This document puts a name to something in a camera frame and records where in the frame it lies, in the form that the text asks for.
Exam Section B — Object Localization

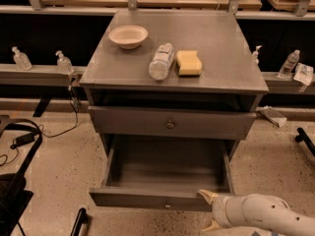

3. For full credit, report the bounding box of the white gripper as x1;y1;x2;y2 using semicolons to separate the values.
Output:
198;189;245;232

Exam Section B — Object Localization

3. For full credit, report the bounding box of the grey drawer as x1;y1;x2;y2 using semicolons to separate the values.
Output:
90;136;233;211
88;106;256;140

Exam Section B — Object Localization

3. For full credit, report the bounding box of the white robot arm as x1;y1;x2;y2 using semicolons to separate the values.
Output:
198;189;315;236

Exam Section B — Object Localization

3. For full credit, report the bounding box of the grey drawer cabinet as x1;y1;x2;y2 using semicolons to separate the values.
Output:
80;10;268;154

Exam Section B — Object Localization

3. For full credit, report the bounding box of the grey top drawer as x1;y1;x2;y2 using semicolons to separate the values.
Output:
88;106;256;140

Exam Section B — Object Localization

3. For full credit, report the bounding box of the grey packet on floor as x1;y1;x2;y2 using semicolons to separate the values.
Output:
260;106;287;128

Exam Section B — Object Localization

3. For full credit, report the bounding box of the black stand leg right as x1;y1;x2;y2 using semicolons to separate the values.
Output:
295;128;315;156

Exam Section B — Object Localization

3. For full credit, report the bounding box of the black bar bottom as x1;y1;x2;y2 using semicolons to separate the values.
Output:
70;207;89;236

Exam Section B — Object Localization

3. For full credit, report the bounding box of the yellow sponge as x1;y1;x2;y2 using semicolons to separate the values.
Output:
176;50;203;76

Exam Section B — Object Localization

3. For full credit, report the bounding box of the clear plastic water bottle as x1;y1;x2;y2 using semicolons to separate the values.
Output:
149;43;174;81

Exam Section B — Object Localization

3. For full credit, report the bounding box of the small right sanitizer bottle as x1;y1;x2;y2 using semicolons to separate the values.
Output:
252;45;262;65

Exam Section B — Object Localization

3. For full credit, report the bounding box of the upright clear water bottle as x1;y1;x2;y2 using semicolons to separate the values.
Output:
278;49;300;79

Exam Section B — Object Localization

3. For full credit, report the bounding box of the clear plastic packet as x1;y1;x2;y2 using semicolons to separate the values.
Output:
293;63;314;86

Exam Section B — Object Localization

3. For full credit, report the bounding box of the beige paper bowl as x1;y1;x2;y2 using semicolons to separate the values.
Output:
109;26;149;50

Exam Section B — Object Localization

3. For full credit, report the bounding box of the black chair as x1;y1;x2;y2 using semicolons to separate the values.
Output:
0;115;42;236

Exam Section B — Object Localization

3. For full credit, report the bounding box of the black power adapter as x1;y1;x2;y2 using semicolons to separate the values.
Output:
15;133;34;147

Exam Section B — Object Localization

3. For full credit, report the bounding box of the far left sanitizer bottle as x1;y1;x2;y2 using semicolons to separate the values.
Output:
12;46;32;70

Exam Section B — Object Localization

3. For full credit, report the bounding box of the black cable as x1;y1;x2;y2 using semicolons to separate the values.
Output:
0;82;81;167

